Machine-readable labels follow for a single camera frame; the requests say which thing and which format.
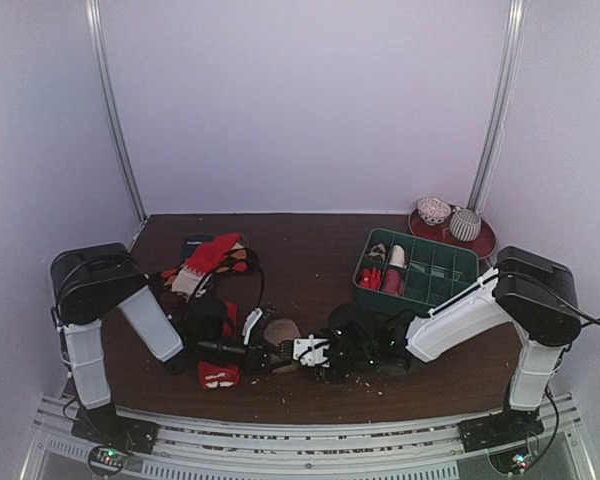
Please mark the front aluminium rail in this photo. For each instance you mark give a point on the front aluminium rail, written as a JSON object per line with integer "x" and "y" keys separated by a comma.
{"x": 189, "y": 448}

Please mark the dark blue sock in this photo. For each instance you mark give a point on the dark blue sock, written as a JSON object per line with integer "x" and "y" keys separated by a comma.
{"x": 190, "y": 245}

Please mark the striped grey cup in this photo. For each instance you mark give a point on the striped grey cup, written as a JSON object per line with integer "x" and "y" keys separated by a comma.
{"x": 465, "y": 225}

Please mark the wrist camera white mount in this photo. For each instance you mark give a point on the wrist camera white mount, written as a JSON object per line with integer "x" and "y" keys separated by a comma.
{"x": 250, "y": 323}
{"x": 311, "y": 351}

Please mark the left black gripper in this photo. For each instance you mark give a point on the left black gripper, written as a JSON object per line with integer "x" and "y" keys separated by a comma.
{"x": 257, "y": 352}

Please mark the aluminium frame post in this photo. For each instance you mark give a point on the aluminium frame post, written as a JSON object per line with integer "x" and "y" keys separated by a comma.
{"x": 96, "y": 32}
{"x": 504, "y": 91}

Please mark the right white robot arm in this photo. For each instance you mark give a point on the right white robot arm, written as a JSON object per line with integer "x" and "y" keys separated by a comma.
{"x": 530, "y": 291}

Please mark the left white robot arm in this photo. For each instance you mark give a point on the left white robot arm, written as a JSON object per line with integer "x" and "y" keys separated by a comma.
{"x": 90, "y": 283}

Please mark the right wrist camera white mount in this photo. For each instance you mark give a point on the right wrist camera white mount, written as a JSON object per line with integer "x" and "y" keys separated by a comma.
{"x": 311, "y": 351}

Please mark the green divided organizer tray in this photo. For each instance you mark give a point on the green divided organizer tray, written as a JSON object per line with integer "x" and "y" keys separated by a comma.
{"x": 434, "y": 273}

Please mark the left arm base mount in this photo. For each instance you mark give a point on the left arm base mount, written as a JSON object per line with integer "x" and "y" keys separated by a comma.
{"x": 104, "y": 426}

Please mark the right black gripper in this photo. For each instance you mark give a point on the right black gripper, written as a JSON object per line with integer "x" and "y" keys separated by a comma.
{"x": 327, "y": 368}

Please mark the rolled patterned sock in tray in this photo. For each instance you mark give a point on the rolled patterned sock in tray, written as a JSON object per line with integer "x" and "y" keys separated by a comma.
{"x": 377, "y": 252}

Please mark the circuit board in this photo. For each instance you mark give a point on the circuit board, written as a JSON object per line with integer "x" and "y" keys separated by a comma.
{"x": 514, "y": 461}
{"x": 104, "y": 460}

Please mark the right circuit board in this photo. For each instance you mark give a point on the right circuit board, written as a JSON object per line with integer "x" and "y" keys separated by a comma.
{"x": 514, "y": 461}

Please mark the rolled red sock in tray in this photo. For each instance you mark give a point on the rolled red sock in tray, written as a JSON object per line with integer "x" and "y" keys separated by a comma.
{"x": 370, "y": 279}

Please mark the rolled maroon sock in tray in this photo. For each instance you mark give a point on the rolled maroon sock in tray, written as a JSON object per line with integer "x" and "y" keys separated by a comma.
{"x": 393, "y": 282}

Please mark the rolled cream sock in tray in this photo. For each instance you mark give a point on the rolled cream sock in tray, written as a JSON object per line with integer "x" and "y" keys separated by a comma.
{"x": 398, "y": 256}

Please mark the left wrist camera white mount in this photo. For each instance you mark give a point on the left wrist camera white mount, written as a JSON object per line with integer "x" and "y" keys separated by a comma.
{"x": 250, "y": 323}

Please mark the argyle black orange sock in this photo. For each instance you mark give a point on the argyle black orange sock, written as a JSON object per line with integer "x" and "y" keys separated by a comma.
{"x": 238, "y": 261}

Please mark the left aluminium frame post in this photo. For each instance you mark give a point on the left aluminium frame post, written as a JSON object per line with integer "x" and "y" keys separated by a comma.
{"x": 96, "y": 32}

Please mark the dark red plate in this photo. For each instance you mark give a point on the dark red plate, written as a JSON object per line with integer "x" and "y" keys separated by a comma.
{"x": 449, "y": 232}

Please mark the tan ribbed sock pair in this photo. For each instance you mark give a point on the tan ribbed sock pair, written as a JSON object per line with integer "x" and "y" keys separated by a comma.
{"x": 281, "y": 333}

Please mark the left circuit board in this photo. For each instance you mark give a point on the left circuit board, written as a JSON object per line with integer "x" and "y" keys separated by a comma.
{"x": 104, "y": 460}

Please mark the red sock pair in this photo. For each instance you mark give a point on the red sock pair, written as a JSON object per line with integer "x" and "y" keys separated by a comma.
{"x": 219, "y": 322}

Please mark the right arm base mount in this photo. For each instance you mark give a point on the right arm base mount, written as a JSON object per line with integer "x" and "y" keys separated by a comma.
{"x": 494, "y": 430}

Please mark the right aluminium frame post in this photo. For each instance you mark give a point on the right aluminium frame post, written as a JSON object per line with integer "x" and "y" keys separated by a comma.
{"x": 504, "y": 91}

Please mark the red white sock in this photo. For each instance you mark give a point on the red white sock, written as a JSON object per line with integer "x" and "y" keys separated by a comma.
{"x": 205, "y": 259}

